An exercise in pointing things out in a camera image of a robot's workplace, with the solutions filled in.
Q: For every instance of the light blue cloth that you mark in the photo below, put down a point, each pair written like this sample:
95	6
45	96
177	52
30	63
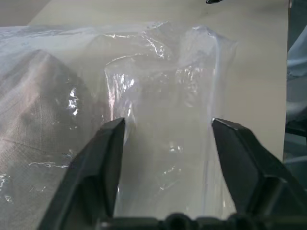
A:
297	55

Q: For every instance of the grey fabric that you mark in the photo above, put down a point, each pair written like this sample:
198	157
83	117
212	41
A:
40	115

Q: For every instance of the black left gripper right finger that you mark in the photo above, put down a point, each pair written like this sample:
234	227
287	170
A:
247	165

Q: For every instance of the black right gripper tip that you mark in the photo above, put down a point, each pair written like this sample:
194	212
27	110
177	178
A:
213	1

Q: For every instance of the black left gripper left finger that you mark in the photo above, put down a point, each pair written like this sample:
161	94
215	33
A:
96	172

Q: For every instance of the clear plastic bag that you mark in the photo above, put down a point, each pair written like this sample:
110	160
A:
134	100

